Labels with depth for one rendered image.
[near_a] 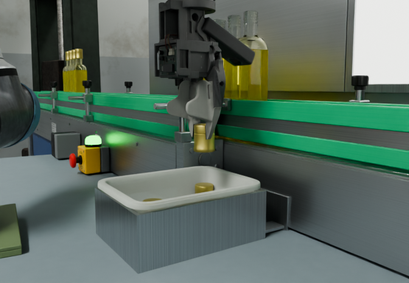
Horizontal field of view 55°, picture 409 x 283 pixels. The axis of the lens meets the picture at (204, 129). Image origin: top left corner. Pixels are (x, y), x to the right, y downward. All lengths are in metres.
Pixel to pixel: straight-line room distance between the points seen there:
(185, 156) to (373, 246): 0.36
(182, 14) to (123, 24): 3.80
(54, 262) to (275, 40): 0.66
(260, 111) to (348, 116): 0.19
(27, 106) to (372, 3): 0.65
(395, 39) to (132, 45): 3.80
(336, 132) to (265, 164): 0.15
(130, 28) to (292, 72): 3.61
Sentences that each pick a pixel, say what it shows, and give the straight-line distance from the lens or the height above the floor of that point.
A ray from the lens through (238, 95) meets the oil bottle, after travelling 0.81.
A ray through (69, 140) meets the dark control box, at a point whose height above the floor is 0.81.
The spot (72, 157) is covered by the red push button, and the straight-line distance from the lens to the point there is 1.12.
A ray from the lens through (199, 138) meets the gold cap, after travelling 0.64.
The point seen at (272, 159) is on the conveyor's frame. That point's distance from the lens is 0.70.
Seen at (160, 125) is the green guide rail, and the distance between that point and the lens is 0.88.
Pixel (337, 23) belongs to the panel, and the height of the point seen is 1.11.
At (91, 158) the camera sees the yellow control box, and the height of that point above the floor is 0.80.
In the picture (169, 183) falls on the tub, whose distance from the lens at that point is 0.72.
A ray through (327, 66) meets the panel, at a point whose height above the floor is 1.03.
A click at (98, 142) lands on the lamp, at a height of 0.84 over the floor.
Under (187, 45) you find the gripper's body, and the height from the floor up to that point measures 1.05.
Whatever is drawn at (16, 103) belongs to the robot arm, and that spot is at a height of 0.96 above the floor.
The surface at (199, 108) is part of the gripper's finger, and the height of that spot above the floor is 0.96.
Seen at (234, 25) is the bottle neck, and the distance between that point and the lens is 0.87.
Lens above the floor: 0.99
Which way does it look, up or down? 6 degrees down
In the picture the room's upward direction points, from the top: straight up
